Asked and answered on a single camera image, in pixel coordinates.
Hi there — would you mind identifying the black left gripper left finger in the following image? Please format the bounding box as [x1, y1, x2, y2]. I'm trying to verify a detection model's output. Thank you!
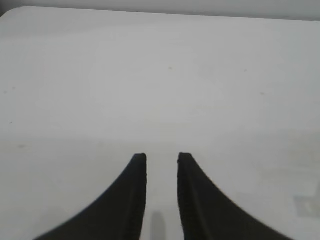
[33, 152, 148, 240]

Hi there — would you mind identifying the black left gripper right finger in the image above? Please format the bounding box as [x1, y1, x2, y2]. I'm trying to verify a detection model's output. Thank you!
[177, 151, 293, 240]

